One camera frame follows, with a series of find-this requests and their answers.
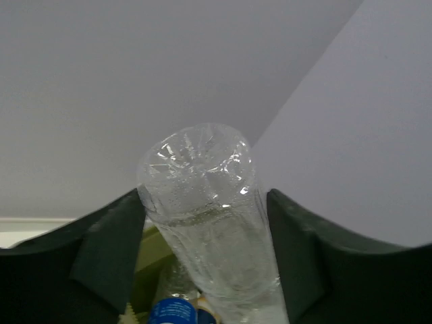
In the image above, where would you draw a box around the blue label bottle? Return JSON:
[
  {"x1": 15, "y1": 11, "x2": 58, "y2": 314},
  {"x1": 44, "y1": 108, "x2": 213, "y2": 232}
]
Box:
[{"x1": 147, "y1": 298, "x2": 198, "y2": 324}]

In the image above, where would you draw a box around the orange juice bottle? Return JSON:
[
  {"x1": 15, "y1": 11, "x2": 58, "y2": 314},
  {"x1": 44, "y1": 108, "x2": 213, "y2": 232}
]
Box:
[{"x1": 196, "y1": 295, "x2": 221, "y2": 324}]

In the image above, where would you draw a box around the clear crushed bottle white cap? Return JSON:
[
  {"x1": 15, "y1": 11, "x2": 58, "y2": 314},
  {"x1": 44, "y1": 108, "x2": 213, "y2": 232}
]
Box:
[{"x1": 155, "y1": 259, "x2": 198, "y2": 302}]

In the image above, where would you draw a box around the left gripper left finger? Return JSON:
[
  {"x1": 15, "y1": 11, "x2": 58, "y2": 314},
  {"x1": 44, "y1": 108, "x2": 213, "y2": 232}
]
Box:
[{"x1": 1, "y1": 190, "x2": 145, "y2": 323}]

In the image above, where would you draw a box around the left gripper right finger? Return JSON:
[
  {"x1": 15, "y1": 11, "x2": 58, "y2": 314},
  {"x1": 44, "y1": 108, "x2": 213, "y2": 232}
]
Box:
[{"x1": 267, "y1": 189, "x2": 431, "y2": 323}]

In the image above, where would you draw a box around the green mesh waste bin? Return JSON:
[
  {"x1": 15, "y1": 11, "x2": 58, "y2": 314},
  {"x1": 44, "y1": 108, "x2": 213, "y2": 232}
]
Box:
[{"x1": 118, "y1": 225, "x2": 173, "y2": 323}]

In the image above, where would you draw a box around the clear unlabelled bottle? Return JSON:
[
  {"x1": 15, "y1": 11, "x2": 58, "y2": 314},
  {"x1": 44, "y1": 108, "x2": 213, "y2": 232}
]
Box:
[{"x1": 137, "y1": 123, "x2": 288, "y2": 323}]

